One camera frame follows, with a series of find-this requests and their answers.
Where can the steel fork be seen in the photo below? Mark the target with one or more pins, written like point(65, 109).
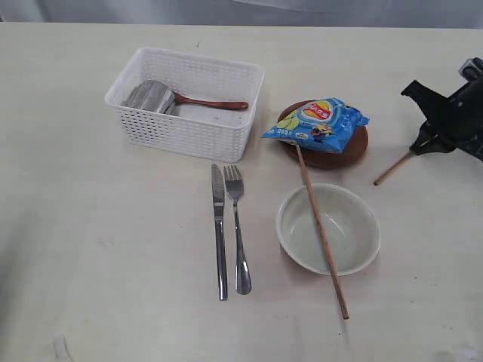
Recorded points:
point(235, 188)

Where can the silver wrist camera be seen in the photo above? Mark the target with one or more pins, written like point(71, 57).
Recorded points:
point(472, 69)

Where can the stainless steel cup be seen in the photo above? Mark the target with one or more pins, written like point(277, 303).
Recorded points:
point(151, 96)

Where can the brown wooden spoon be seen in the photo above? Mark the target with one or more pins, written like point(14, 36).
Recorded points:
point(227, 105)

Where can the pale green ceramic bowl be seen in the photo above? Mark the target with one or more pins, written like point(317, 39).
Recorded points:
point(351, 228)

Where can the blue chips bag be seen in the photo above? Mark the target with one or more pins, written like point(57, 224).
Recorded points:
point(321, 124)

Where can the brown round plate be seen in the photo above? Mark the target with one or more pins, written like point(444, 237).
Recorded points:
point(353, 151)

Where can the steel table knife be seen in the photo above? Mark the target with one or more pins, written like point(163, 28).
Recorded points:
point(218, 197)

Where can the grey backdrop curtain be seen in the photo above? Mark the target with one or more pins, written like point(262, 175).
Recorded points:
point(425, 14)

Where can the white plastic woven basket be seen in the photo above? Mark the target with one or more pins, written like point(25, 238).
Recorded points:
point(194, 130)

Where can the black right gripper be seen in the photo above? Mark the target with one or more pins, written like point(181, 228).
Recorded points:
point(454, 122)

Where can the wooden chopstick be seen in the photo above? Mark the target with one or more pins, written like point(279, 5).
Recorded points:
point(324, 242)
point(390, 171)

